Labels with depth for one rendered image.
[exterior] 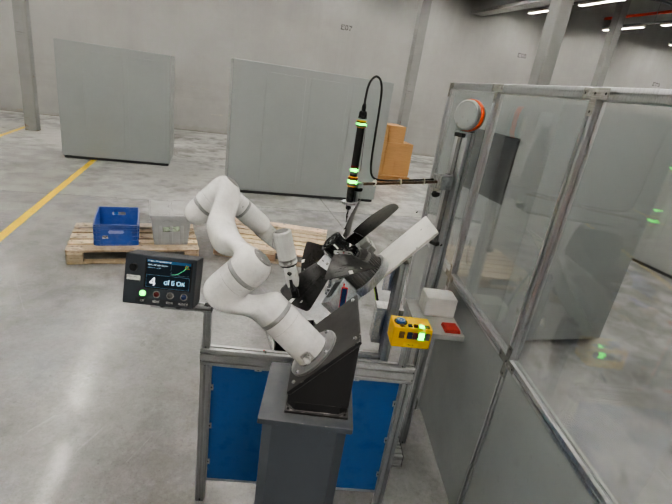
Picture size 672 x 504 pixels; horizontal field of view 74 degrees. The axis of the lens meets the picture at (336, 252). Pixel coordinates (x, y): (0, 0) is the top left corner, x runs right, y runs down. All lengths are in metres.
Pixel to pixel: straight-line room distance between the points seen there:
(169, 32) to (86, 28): 2.03
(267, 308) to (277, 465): 0.55
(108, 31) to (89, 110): 5.34
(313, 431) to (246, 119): 6.27
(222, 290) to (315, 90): 6.30
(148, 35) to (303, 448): 13.15
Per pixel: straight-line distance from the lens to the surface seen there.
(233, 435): 2.21
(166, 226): 4.79
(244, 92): 7.35
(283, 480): 1.70
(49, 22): 14.54
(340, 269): 1.90
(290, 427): 1.54
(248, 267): 1.34
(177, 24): 14.03
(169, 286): 1.77
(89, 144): 9.26
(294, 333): 1.42
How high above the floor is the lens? 1.95
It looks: 21 degrees down
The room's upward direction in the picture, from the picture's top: 9 degrees clockwise
